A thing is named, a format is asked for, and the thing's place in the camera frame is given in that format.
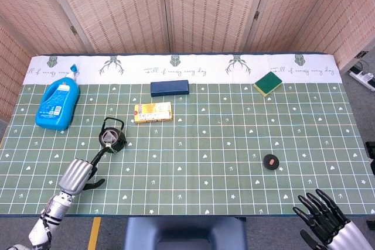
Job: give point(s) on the navy blue rectangular box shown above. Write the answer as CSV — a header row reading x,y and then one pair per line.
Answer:
x,y
170,88

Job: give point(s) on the green checked tablecloth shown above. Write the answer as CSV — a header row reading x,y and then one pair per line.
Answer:
x,y
219,144

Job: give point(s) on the grey pyramid tea bag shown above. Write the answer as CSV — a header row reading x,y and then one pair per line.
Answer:
x,y
108,137

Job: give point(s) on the black cast iron teapot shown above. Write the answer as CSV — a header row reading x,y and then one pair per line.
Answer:
x,y
119,141

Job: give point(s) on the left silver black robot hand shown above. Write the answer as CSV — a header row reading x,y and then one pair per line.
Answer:
x,y
74,175

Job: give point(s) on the white power strip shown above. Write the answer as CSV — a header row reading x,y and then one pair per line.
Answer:
x,y
364,78

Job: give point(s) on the blue detergent bottle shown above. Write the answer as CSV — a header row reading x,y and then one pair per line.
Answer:
x,y
57,106

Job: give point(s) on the yellow snack box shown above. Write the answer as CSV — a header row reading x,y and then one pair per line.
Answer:
x,y
153,112

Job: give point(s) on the woven bamboo folding screen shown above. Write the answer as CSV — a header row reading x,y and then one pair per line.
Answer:
x,y
205,13

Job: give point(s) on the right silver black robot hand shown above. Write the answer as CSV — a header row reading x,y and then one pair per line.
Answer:
x,y
328,223

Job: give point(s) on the green yellow sponge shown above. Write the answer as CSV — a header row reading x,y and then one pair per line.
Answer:
x,y
268,83

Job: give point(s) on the black round disc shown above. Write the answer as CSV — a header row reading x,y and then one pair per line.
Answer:
x,y
270,162

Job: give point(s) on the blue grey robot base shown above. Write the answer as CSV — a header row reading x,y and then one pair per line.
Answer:
x,y
184,234

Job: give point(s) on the black equipment at table edge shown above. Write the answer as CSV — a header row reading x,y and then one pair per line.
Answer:
x,y
370,156

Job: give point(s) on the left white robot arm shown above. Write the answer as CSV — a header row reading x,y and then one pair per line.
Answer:
x,y
54,209

